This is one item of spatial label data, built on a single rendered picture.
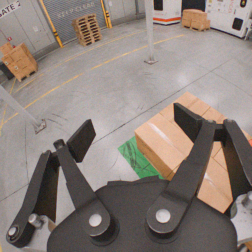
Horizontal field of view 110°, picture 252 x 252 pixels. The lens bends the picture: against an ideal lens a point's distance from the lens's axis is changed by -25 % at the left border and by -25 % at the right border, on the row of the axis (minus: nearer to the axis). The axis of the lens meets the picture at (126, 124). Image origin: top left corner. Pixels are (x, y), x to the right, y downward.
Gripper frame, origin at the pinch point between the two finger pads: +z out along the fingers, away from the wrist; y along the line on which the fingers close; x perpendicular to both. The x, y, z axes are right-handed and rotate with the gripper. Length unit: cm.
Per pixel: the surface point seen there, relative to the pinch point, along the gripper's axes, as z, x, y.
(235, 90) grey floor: 220, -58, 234
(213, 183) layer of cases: 47, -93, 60
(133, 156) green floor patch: 125, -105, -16
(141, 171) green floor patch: 104, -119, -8
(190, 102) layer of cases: 132, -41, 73
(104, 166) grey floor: 116, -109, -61
